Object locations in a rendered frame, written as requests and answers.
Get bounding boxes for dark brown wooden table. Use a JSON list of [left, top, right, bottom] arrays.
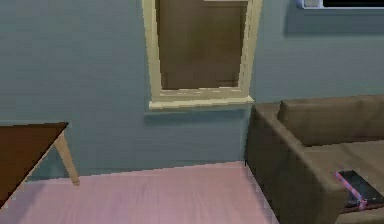
[[0, 121, 81, 210]]

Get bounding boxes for brown sofa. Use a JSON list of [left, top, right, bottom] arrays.
[[245, 94, 384, 224]]

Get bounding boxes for cream framed window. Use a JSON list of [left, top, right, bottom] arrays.
[[141, 0, 264, 111]]

